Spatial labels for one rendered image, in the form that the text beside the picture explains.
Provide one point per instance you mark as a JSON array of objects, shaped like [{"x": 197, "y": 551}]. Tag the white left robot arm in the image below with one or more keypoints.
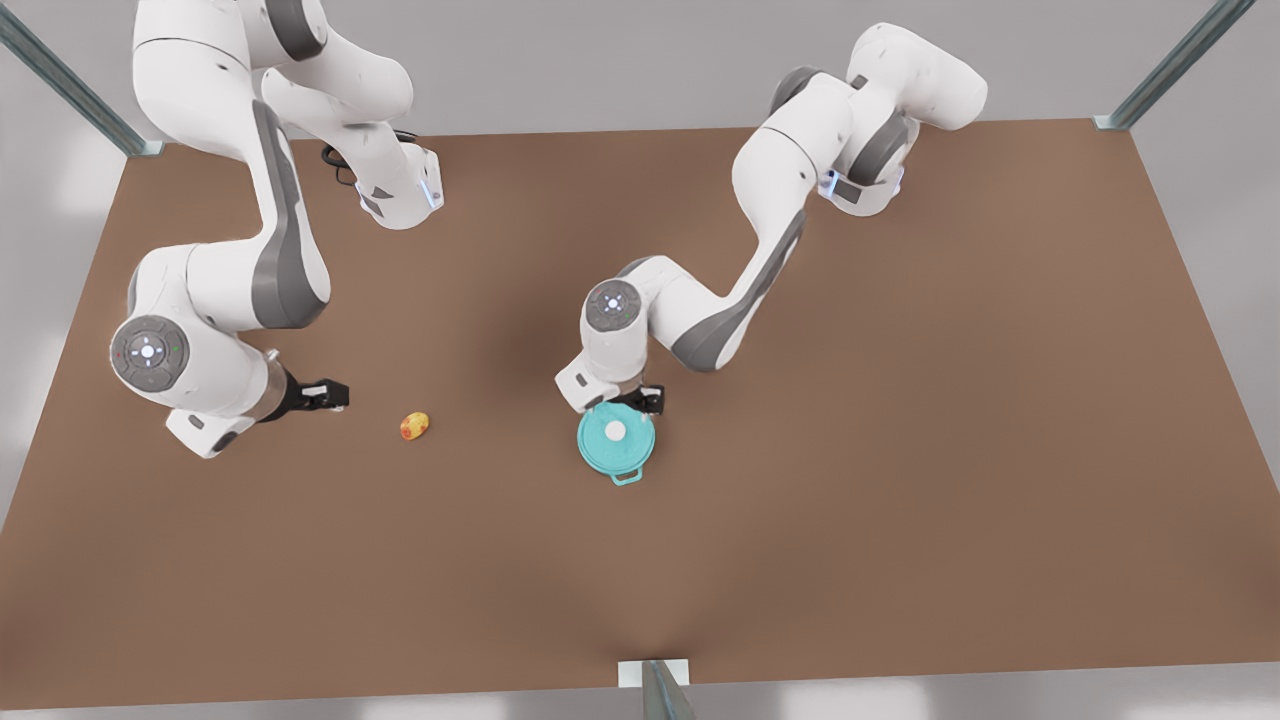
[{"x": 770, "y": 210}]

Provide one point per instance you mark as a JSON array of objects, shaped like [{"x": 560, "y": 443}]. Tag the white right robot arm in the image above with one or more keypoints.
[{"x": 200, "y": 285}]

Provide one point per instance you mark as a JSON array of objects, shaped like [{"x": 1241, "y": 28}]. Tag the teal pot lid white knob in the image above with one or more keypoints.
[{"x": 612, "y": 445}]

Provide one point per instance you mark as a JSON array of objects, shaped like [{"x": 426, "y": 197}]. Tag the teal pot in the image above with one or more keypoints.
[{"x": 628, "y": 474}]

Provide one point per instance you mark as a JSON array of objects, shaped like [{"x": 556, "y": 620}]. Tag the yellow red potato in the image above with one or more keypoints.
[{"x": 414, "y": 426}]

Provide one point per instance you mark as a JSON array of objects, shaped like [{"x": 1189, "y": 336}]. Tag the silver frame post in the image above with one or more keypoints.
[
  {"x": 662, "y": 692},
  {"x": 1170, "y": 65},
  {"x": 70, "y": 85}
]

